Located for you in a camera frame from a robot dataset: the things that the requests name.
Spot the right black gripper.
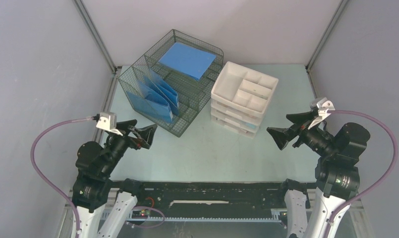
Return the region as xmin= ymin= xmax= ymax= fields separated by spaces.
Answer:
xmin=267 ymin=109 xmax=338 ymax=156

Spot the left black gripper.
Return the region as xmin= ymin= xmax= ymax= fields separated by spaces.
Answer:
xmin=101 ymin=119 xmax=157 ymax=175

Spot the green wire mesh basket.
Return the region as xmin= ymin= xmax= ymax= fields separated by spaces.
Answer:
xmin=118 ymin=29 xmax=224 ymax=137

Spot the white plastic drawer organizer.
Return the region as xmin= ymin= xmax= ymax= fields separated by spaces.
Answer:
xmin=211 ymin=61 xmax=279 ymax=138

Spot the blue folder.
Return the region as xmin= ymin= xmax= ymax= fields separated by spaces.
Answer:
xmin=143 ymin=70 xmax=179 ymax=116
xmin=125 ymin=81 xmax=173 ymax=123
xmin=158 ymin=42 xmax=216 ymax=81

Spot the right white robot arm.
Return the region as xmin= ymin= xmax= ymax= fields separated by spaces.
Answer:
xmin=267 ymin=111 xmax=370 ymax=238

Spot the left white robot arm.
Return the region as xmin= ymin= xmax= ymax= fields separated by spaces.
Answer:
xmin=71 ymin=119 xmax=158 ymax=238

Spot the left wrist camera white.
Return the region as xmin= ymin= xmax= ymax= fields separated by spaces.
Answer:
xmin=93 ymin=112 xmax=123 ymax=136

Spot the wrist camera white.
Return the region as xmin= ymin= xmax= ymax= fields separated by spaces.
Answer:
xmin=308 ymin=97 xmax=336 ymax=129
xmin=93 ymin=112 xmax=123 ymax=136

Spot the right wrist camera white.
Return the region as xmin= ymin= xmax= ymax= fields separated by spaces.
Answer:
xmin=308 ymin=97 xmax=336 ymax=129

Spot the black front rail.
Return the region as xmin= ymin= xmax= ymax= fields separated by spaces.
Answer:
xmin=104 ymin=179 xmax=313 ymax=221

